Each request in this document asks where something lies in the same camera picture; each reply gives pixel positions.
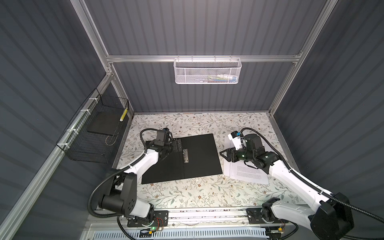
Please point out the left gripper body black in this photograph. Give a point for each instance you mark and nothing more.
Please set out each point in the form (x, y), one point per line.
(168, 148)

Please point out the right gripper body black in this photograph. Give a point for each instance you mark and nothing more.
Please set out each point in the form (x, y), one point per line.
(243, 154)

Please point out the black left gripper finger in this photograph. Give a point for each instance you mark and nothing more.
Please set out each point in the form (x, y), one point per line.
(177, 149)
(177, 142)

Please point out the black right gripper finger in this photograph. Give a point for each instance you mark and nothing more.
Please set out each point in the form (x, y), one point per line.
(228, 151)
(229, 157)

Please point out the blue folder with black inside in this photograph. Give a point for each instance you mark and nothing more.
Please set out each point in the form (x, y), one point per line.
(203, 161)

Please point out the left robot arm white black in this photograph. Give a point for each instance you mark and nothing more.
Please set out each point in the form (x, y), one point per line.
(120, 193)

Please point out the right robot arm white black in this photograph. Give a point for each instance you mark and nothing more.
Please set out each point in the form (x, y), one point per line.
(325, 214)

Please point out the metal folder clip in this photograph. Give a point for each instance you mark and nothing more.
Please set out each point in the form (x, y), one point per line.
(185, 156)

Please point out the printed paper sheet near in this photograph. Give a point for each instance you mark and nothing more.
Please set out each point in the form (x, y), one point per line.
(239, 171)

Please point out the yellow marker in basket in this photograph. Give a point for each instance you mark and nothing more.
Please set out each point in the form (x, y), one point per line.
(123, 114)

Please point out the black pad in basket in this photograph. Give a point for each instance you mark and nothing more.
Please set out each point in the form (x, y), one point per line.
(105, 123)

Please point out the pens in white basket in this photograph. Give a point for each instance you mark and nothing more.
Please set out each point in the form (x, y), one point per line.
(232, 79)

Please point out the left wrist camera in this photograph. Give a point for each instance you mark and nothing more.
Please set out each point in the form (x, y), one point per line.
(163, 136)

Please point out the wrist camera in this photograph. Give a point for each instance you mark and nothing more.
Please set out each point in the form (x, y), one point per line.
(236, 139)
(163, 136)

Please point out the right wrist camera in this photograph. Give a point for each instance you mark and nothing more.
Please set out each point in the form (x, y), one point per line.
(236, 139)

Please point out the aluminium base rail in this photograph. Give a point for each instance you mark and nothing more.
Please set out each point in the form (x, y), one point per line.
(205, 217)

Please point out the white wire mesh basket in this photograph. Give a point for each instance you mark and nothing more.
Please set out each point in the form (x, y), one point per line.
(191, 71)

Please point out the black wire basket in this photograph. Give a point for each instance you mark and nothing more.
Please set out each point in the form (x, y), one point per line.
(80, 145)

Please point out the white ventilated cable duct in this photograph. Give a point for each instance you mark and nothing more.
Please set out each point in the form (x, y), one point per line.
(203, 233)

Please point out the aluminium frame of enclosure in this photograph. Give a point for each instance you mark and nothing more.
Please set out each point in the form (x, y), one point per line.
(49, 67)

